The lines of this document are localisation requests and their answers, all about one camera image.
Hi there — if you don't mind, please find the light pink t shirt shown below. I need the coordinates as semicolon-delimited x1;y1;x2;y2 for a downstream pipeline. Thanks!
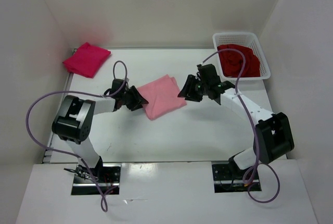
137;75;187;120

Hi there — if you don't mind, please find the dark red t shirt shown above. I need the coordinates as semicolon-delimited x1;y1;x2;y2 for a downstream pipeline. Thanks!
217;44;261;78

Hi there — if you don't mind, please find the magenta t shirt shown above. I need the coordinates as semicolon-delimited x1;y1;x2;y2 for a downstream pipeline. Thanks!
63;42;111;78

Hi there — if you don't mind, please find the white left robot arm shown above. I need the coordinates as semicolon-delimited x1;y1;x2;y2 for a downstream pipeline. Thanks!
52;85;148;178

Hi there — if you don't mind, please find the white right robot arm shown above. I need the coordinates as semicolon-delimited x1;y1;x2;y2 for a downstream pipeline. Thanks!
178;74;294;173

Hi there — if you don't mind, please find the white plastic basket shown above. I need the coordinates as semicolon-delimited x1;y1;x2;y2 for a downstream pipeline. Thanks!
212;31;271;81

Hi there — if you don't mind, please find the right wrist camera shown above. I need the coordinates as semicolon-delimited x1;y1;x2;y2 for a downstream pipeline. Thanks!
197;64;221;85

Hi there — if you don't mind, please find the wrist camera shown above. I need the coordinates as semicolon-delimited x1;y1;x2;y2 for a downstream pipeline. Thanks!
197;64;221;85
111;79;129;96

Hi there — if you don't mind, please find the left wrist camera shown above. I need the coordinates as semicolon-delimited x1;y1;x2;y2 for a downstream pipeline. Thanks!
111;79;129;96

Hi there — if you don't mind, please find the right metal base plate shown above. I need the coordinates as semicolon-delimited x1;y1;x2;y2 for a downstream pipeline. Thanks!
211;161;248;193

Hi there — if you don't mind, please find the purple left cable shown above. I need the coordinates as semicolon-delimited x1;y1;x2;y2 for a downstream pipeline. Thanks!
25;60;129;213

